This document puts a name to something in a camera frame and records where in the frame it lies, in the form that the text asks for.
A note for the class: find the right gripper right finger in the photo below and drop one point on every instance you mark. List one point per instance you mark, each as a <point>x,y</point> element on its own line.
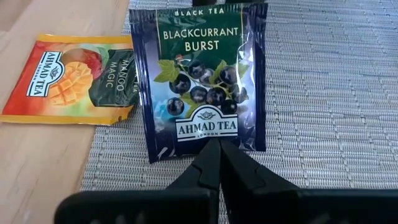
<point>280,205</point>

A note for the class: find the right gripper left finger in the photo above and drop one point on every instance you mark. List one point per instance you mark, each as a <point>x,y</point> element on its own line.
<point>186,205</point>

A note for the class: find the orange mango tea bag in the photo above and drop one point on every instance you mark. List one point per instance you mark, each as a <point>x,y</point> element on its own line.
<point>62,77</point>

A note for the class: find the dark blackcurrant tea bag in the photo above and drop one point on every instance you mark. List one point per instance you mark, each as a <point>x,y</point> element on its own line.
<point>202,62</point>

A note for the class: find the grey woven placemat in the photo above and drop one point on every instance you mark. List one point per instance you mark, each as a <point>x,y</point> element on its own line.
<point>326,93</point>

